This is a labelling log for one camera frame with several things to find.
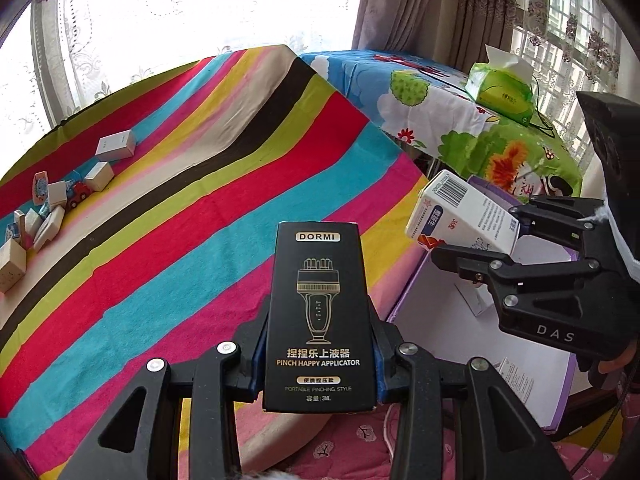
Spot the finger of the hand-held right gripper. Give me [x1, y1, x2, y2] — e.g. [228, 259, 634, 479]
[508, 195, 609, 252]
[430, 242, 602, 312]

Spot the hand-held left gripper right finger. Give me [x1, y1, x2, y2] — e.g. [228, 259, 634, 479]
[371, 305, 559, 480]

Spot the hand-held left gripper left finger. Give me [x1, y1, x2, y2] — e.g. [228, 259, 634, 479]
[87, 307, 273, 480]

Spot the white carton with barcode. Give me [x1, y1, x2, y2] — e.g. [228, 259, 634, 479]
[405, 170, 522, 257]

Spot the purple cardboard box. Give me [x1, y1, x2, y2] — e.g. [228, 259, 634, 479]
[387, 175, 591, 433]

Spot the black box with gold print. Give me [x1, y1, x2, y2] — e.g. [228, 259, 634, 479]
[263, 221, 380, 413]

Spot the person's right hand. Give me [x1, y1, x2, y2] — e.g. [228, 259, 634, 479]
[590, 337, 640, 391]

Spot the pink patterned bedding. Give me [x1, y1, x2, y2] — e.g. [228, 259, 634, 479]
[177, 400, 640, 480]

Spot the green tissue pack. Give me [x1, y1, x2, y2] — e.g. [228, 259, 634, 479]
[465, 44, 539, 126]

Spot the window with floral sheer curtain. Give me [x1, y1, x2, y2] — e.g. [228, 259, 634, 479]
[514, 0, 632, 173]

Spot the floral printed tablecloth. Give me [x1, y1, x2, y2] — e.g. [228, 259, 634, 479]
[299, 50, 584, 201]

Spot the striped colourful blanket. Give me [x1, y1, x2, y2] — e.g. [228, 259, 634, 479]
[0, 44, 431, 476]

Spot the plain white box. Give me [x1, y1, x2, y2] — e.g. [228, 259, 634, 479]
[83, 161, 116, 193]

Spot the red toy car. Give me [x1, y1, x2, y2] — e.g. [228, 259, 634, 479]
[65, 180, 94, 209]

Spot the brown patterned curtain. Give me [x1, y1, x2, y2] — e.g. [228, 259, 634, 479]
[350, 0, 519, 68]

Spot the flat white box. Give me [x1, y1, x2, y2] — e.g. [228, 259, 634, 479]
[32, 205, 66, 252]

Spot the white box with small print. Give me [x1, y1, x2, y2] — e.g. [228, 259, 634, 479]
[95, 129, 137, 162]

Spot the beige box with socket print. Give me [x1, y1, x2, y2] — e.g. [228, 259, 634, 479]
[0, 238, 27, 295]

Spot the blue and white carton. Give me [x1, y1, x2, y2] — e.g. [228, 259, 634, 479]
[5, 210, 27, 249]

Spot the white cable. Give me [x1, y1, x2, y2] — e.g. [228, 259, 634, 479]
[381, 404, 402, 467]

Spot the black cable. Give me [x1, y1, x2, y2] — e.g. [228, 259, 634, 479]
[582, 385, 632, 480]

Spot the grey window frame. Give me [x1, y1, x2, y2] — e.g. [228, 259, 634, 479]
[29, 0, 78, 128]

